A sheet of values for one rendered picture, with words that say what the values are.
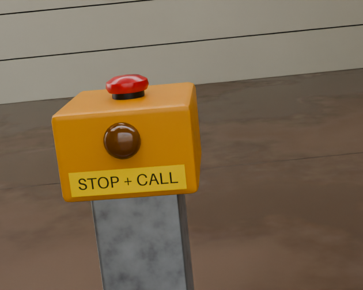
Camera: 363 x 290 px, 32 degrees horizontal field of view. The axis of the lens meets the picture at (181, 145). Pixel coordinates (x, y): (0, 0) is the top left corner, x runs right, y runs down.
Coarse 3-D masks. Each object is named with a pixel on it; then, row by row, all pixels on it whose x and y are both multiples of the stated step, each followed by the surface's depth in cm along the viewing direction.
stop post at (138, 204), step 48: (96, 96) 60; (144, 96) 57; (192, 96) 57; (96, 144) 53; (144, 144) 53; (192, 144) 53; (96, 192) 54; (144, 192) 54; (192, 192) 54; (96, 240) 58; (144, 240) 57; (144, 288) 59; (192, 288) 65
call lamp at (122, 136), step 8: (112, 128) 52; (120, 128) 52; (128, 128) 52; (104, 136) 52; (112, 136) 52; (120, 136) 52; (128, 136) 52; (136, 136) 52; (104, 144) 53; (112, 144) 52; (120, 144) 52; (128, 144) 52; (136, 144) 52; (112, 152) 52; (120, 152) 52; (128, 152) 52; (136, 152) 53
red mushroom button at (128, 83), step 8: (112, 80) 57; (120, 80) 56; (128, 80) 56; (136, 80) 56; (144, 80) 57; (112, 88) 56; (120, 88) 56; (128, 88) 56; (136, 88) 56; (144, 88) 57
